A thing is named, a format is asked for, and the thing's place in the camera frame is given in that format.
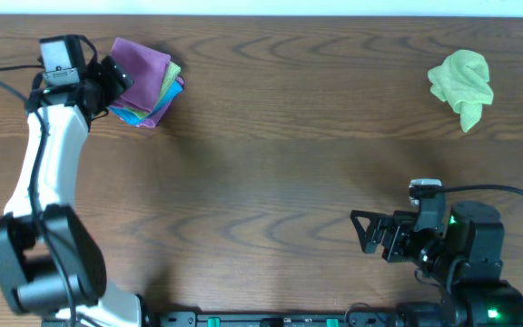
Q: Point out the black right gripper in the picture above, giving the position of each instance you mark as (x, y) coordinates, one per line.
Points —
(399, 227)

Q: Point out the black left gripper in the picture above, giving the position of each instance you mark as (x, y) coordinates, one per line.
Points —
(115, 92)

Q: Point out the purple microfiber cloth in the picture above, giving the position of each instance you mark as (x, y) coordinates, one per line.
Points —
(147, 69)

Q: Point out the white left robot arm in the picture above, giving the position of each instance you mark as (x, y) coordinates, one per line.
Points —
(50, 265)

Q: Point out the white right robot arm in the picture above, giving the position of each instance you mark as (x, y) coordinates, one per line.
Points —
(460, 249)

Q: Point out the folded blue cloth in stack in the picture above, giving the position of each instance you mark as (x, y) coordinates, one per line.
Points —
(125, 115)

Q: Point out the folded pink cloth under stack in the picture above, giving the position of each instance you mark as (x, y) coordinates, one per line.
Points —
(154, 118)

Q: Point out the folded green cloth on stack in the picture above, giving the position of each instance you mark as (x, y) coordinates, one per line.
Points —
(172, 71)

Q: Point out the crumpled green cloth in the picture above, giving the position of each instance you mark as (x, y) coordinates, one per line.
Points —
(462, 81)

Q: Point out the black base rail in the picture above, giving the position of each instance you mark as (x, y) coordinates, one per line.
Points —
(367, 318)

